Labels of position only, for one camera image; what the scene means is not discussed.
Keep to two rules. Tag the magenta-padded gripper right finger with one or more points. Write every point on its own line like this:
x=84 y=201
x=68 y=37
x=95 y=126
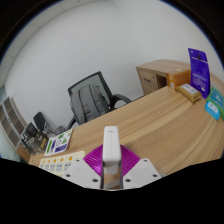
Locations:
x=141 y=171

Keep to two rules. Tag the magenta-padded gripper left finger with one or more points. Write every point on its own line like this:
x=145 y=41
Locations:
x=81 y=171

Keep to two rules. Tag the white block charger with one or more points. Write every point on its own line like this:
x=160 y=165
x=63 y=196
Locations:
x=111 y=146

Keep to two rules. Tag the cream power strip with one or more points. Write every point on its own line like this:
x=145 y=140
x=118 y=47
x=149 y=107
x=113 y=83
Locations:
x=56 y=163

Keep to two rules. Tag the white printed sticker sheet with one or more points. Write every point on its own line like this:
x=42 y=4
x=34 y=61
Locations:
x=58 y=143

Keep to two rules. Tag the dark printed cardboard box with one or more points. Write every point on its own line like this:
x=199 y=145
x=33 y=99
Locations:
x=39 y=143
x=29 y=131

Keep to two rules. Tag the small black chair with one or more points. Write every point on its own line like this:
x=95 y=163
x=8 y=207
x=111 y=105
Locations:
x=40 y=120

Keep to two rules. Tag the grey backpack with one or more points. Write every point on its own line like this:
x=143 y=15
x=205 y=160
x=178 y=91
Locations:
x=88 y=105

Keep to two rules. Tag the wooden shelf unit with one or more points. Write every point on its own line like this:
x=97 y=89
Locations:
x=10 y=123

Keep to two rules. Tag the small tan box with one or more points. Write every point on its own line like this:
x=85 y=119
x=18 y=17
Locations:
x=188 y=91

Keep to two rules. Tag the black mesh office chair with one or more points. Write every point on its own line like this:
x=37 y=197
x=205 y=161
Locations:
x=100 y=80

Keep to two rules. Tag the small blue box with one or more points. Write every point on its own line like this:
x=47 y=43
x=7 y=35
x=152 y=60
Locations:
x=212 y=110

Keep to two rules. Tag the wooden side cabinet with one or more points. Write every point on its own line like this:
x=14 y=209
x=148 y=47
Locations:
x=150 y=75

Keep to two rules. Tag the green box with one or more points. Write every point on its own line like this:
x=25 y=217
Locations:
x=217 y=96

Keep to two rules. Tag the purple packaging pouch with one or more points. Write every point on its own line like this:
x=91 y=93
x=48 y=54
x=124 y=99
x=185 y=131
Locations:
x=199 y=71

